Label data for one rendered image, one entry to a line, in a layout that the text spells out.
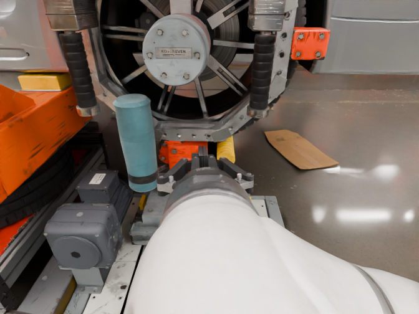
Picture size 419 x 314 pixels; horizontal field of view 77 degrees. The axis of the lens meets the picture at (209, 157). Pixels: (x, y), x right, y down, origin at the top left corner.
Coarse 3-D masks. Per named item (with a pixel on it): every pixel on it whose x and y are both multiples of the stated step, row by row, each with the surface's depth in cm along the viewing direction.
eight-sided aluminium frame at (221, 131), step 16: (288, 0) 59; (288, 16) 62; (80, 32) 66; (96, 32) 68; (272, 32) 68; (288, 32) 63; (96, 48) 70; (288, 48) 65; (96, 64) 69; (272, 64) 67; (96, 80) 70; (272, 80) 69; (96, 96) 73; (112, 96) 72; (272, 96) 71; (240, 112) 74; (160, 128) 77; (176, 128) 77; (192, 128) 77; (208, 128) 77; (224, 128) 76
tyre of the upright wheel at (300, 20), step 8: (304, 0) 67; (304, 8) 68; (296, 16) 69; (304, 16) 70; (296, 24) 70; (304, 24) 70; (288, 64) 75; (296, 64) 75; (288, 72) 76; (112, 80) 79; (288, 80) 77; (280, 96) 80; (272, 104) 81; (160, 120) 85; (216, 120) 85; (256, 120) 84; (240, 128) 85
